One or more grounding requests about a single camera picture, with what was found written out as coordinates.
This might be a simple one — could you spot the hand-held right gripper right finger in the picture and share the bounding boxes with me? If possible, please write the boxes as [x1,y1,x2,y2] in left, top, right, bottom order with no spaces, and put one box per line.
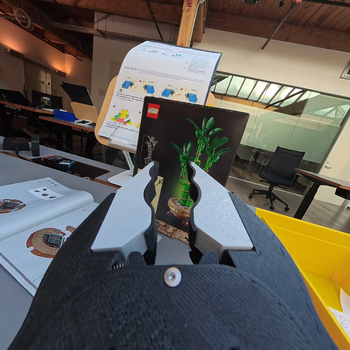
[188,161,254,261]

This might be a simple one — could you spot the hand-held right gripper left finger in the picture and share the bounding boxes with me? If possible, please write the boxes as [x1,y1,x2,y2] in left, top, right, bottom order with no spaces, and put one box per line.
[90,161,160,261]

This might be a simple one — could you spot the black lego set box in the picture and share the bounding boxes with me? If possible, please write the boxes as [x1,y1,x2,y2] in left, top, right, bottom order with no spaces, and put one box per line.
[133,96,250,244]

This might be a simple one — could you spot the open lego instruction booklet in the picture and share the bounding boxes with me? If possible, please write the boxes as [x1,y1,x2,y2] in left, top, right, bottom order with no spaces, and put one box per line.
[0,177,110,296]

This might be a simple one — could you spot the black office chair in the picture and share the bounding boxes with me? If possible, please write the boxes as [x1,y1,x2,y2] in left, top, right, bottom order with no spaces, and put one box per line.
[248,146,306,211]

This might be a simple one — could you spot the yellow plastic bin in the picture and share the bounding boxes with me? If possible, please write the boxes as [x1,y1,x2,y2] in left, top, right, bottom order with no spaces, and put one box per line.
[256,208,350,350]

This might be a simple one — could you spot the small wooden document stand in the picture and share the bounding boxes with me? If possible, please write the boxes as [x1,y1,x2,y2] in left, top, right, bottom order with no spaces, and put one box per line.
[71,102,99,124]

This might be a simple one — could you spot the dark wooden desk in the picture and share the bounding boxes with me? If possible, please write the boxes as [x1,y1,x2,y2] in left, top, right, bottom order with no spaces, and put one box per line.
[293,168,350,220]

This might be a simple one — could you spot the blue plastic bin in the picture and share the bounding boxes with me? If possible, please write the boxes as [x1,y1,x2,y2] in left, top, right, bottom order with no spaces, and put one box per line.
[53,109,79,122]

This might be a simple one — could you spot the long wooden desk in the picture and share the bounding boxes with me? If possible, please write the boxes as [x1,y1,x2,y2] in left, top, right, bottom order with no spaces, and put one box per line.
[0,100,54,115]
[38,116,96,132]

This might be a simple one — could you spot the black power adapter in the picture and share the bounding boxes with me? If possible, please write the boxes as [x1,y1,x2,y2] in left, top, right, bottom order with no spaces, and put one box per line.
[3,137,30,151]

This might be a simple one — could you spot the task sheet on wooden stand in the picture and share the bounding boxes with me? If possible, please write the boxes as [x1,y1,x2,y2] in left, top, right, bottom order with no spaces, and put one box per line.
[95,75,216,187]

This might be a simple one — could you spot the black sheet on stand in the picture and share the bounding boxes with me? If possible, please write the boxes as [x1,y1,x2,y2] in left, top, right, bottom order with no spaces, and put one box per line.
[60,81,95,106]

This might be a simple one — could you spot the black computer monitor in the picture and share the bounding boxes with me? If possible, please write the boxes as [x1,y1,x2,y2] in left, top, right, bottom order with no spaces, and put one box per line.
[32,90,63,110]

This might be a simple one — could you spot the white paper sheet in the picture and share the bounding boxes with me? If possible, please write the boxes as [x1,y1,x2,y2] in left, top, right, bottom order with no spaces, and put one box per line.
[327,287,350,338]

